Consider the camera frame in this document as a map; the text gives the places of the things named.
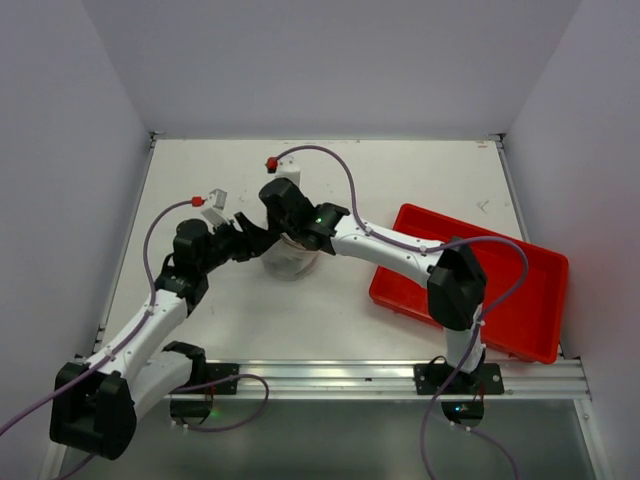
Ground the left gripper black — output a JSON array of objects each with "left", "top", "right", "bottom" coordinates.
[{"left": 198, "top": 211, "right": 280, "bottom": 274}]

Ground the white mesh laundry bag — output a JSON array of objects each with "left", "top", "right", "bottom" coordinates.
[{"left": 260, "top": 234, "right": 319, "bottom": 281}]

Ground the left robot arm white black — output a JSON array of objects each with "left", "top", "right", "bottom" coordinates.
[{"left": 49, "top": 213, "right": 279, "bottom": 460}]

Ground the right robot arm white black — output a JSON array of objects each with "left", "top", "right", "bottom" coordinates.
[{"left": 259, "top": 177, "right": 487, "bottom": 393}]

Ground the red plastic tray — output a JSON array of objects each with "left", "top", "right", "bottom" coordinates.
[{"left": 369, "top": 203, "right": 569, "bottom": 364}]

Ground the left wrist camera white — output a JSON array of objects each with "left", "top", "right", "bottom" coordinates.
[{"left": 191, "top": 189, "right": 230, "bottom": 227}]

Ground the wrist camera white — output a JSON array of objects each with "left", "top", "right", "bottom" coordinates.
[
  {"left": 191, "top": 189, "right": 230, "bottom": 227},
  {"left": 265, "top": 155, "right": 301, "bottom": 186}
]

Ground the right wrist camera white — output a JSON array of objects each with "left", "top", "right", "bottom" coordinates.
[{"left": 265, "top": 155, "right": 301, "bottom": 186}]

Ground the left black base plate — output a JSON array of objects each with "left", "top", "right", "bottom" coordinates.
[{"left": 149, "top": 362, "right": 241, "bottom": 396}]

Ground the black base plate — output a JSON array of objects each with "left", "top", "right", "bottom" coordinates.
[
  {"left": 149, "top": 362, "right": 241, "bottom": 396},
  {"left": 413, "top": 362, "right": 505, "bottom": 396}
]

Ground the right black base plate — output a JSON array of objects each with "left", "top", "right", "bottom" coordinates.
[{"left": 413, "top": 362, "right": 505, "bottom": 396}]

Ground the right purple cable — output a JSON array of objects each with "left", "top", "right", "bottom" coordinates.
[{"left": 279, "top": 144, "right": 530, "bottom": 480}]

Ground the aluminium mounting rail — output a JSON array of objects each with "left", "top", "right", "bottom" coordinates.
[{"left": 164, "top": 359, "right": 591, "bottom": 401}]

